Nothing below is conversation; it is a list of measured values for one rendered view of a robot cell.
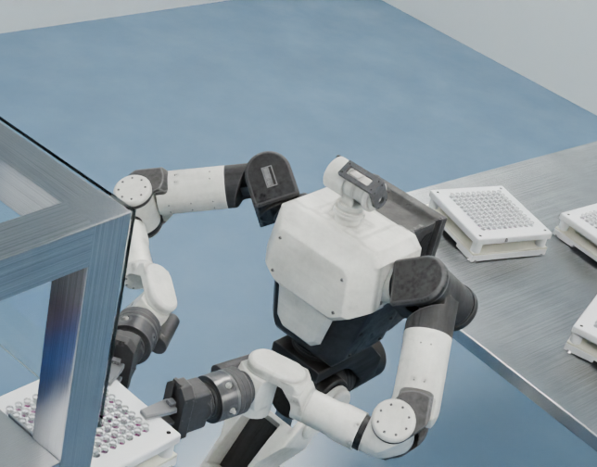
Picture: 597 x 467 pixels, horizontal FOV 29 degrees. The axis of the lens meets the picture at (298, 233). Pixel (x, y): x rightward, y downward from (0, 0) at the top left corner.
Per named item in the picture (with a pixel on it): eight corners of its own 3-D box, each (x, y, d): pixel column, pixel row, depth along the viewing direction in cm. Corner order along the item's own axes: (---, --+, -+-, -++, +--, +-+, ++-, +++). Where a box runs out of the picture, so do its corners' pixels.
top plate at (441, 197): (500, 191, 327) (501, 184, 326) (551, 239, 309) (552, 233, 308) (427, 195, 316) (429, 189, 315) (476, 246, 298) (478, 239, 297)
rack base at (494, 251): (494, 206, 330) (497, 198, 328) (544, 254, 312) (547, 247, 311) (423, 211, 318) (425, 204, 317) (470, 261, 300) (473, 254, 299)
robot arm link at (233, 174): (229, 179, 249) (292, 172, 249) (232, 219, 246) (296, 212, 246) (222, 158, 238) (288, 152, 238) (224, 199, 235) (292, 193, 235)
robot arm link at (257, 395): (232, 435, 209) (280, 417, 216) (245, 389, 204) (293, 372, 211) (196, 397, 216) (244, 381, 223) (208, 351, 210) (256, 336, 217)
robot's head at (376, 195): (361, 178, 226) (354, 155, 220) (394, 198, 222) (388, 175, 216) (339, 199, 225) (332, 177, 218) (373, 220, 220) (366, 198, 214)
